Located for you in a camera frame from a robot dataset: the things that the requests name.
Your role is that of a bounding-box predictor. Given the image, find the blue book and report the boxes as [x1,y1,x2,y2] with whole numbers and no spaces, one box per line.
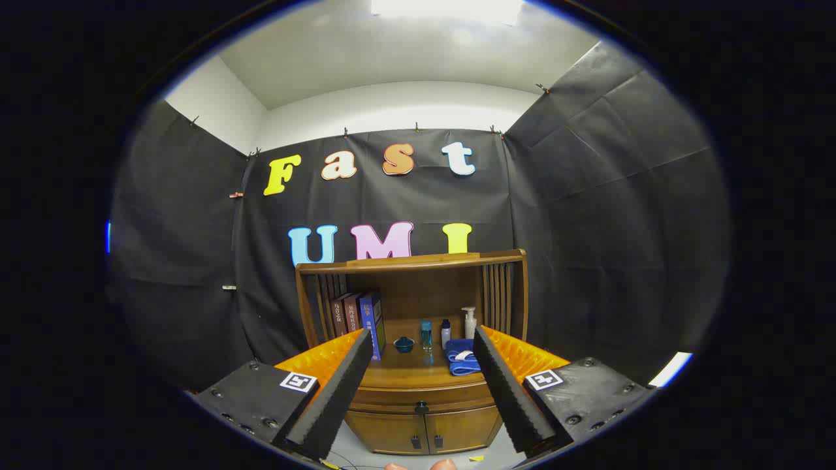
[359,291,387,362]

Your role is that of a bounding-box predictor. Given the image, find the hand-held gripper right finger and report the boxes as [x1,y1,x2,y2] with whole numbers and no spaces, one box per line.
[472,325,657,458]

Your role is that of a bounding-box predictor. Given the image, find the wooden countertop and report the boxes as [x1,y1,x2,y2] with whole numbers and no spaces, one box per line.
[359,318,487,391]

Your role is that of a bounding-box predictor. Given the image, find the ceiling light panel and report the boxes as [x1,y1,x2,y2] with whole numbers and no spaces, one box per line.
[371,0,524,25]

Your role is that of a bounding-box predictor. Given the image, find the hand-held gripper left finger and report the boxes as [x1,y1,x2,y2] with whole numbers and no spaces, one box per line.
[189,328,374,461]

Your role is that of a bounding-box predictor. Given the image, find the wooden cabinet door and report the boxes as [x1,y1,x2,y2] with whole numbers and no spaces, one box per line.
[426,406,502,453]
[346,411,429,455]

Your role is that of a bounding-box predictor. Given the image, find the black backdrop cloth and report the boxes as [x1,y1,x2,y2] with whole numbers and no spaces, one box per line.
[108,40,731,392]

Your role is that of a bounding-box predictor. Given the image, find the wooden drawer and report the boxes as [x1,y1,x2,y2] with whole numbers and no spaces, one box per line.
[348,384,500,415]

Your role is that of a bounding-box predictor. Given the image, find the folded blue towel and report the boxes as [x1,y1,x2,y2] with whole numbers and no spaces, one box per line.
[444,338,485,377]

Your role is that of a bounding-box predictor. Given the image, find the wooden cabinet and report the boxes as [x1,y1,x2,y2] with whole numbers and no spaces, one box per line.
[295,249,528,456]

